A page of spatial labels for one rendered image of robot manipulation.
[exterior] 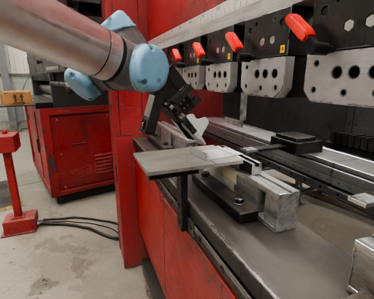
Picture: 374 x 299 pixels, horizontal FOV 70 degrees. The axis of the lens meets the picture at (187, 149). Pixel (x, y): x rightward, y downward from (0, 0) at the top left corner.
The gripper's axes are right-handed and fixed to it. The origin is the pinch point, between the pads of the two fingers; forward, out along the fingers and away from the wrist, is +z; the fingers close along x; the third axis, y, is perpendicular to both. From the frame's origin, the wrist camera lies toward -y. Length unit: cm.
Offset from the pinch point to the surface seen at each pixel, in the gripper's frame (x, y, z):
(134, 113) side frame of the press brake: 87, 4, 9
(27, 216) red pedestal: 170, -108, 33
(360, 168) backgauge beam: -23.7, 24.3, 28.2
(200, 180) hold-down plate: 5.4, -5.4, 14.5
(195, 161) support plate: -2.9, -4.0, 2.9
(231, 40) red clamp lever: -9.0, 19.0, -16.4
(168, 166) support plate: -3.7, -10.2, -2.3
